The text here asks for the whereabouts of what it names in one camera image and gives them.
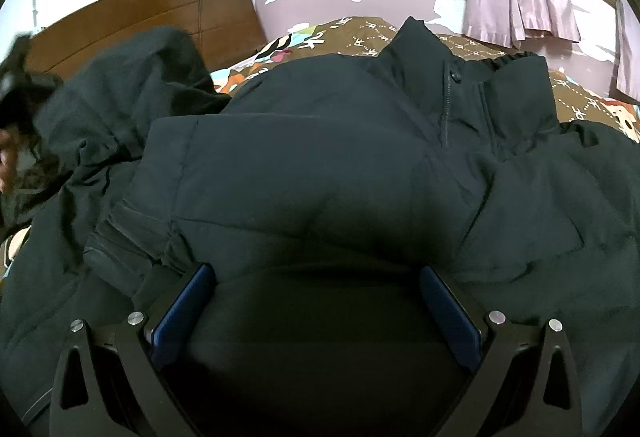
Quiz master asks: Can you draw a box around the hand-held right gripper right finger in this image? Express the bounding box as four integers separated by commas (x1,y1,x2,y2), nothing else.
419,264,585,437

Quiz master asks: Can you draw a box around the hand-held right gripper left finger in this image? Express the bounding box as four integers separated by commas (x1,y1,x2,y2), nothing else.
50,263,217,437

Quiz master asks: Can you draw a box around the black padded jacket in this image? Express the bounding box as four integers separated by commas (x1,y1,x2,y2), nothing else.
0,16,640,437

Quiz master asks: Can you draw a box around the person's left hand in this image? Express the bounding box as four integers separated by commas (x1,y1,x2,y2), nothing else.
0,127,20,194

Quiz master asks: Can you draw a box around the wooden headboard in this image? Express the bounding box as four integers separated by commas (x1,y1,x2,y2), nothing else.
24,0,268,80

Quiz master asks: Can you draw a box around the brown printed blanket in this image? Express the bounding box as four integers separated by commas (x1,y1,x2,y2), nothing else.
0,14,640,279

